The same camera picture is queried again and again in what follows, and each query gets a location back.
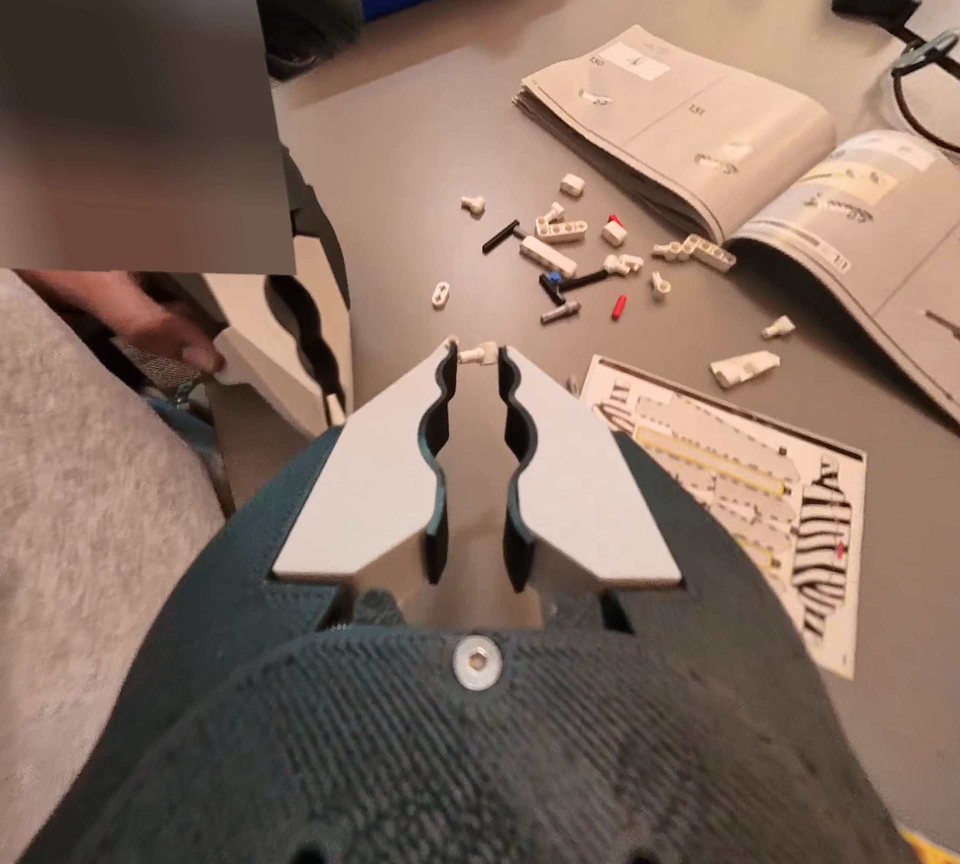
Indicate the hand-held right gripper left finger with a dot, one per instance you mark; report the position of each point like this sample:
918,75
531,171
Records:
360,497

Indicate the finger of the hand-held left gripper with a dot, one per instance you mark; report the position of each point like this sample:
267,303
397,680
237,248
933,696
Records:
334,294
262,369

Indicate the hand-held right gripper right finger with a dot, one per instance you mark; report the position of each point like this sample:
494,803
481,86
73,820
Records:
592,504

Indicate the small white lego connector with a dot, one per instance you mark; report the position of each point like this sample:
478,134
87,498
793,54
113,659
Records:
476,354

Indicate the white thin short lego liftarm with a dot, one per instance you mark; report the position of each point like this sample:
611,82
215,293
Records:
441,295

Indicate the grey lego pin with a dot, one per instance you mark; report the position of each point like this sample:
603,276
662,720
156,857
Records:
574,386
559,313

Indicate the white lego pin connector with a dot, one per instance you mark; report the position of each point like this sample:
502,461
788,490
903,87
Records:
472,204
660,285
551,212

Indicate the short black lego axle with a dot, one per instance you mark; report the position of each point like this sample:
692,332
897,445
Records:
500,237

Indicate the red lego pin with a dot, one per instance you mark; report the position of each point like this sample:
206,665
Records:
619,307

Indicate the white lego panel piece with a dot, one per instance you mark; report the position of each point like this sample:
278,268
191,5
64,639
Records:
746,369

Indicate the white four-hole lego beam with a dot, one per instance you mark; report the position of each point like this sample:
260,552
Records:
541,231

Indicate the white studless lego beam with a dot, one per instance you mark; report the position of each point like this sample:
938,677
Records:
547,255

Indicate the black lego connector blue pin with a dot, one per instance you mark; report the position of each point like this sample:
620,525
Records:
551,287

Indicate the long black lego axle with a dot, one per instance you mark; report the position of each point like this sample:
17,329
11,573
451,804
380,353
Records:
585,279

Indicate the white lego ball connector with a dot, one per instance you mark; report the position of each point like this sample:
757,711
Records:
622,264

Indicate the small white lego block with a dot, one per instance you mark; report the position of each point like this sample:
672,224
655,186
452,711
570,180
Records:
615,236
572,184

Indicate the small white lego piece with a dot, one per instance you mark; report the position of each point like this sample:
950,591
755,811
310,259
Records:
778,328

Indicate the white angled lego beam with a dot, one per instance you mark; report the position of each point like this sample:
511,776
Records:
712,255

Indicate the lego instruction booklet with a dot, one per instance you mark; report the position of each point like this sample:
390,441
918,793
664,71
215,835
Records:
675,114

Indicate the person's left hand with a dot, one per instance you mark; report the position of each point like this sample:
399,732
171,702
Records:
150,324

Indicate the blue jeans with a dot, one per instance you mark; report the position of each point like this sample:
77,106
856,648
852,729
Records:
184,429

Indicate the zebra striped sticker sheet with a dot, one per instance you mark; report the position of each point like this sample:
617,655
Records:
712,444

